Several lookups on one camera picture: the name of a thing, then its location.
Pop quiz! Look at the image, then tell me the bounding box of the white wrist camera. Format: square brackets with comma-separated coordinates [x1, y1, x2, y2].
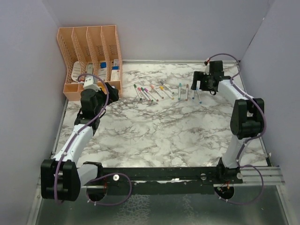
[83, 75, 100, 91]
[203, 64, 210, 75]

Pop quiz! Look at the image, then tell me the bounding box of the blue white box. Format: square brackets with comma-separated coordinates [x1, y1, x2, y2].
[97, 61, 107, 81]

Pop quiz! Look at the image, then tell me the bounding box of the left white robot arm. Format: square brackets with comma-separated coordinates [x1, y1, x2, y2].
[40, 82, 119, 202]

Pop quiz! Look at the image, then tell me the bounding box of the brown cap marker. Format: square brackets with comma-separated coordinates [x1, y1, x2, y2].
[185, 84, 189, 101]

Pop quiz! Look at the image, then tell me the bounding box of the aluminium frame rail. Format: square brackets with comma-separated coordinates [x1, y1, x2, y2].
[240, 166, 285, 186]

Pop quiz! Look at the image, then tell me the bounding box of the peach cap marker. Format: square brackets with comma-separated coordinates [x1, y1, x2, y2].
[150, 84, 164, 99]

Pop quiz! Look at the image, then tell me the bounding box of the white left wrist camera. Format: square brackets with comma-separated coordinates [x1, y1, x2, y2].
[83, 75, 100, 91]

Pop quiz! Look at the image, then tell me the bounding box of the peach plastic file organizer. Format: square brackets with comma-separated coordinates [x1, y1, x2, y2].
[57, 25, 122, 101]

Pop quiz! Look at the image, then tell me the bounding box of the white stapler package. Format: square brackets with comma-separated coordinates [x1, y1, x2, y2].
[86, 63, 94, 74]

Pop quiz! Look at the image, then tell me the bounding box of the white red box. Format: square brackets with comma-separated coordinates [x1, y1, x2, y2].
[111, 59, 120, 81]

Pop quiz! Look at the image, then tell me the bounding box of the teal cap marker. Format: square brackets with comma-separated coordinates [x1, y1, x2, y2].
[178, 83, 182, 100]

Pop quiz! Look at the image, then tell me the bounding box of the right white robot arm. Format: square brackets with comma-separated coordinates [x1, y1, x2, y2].
[191, 60, 266, 183]

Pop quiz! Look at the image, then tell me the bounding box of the light blue marker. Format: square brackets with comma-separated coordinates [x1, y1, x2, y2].
[197, 90, 202, 104]

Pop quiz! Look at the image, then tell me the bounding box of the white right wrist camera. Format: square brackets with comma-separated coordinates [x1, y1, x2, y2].
[203, 64, 210, 75]

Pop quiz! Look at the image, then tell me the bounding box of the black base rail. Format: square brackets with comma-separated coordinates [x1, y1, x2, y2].
[78, 162, 243, 195]

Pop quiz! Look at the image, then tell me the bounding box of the grey cap marker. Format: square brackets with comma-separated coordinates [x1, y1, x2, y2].
[160, 81, 174, 94]

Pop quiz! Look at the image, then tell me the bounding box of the pink cap marker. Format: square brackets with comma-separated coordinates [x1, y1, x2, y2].
[138, 87, 151, 101]

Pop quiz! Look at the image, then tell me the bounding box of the yellow cap marker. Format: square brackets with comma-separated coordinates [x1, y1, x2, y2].
[160, 86, 174, 100]

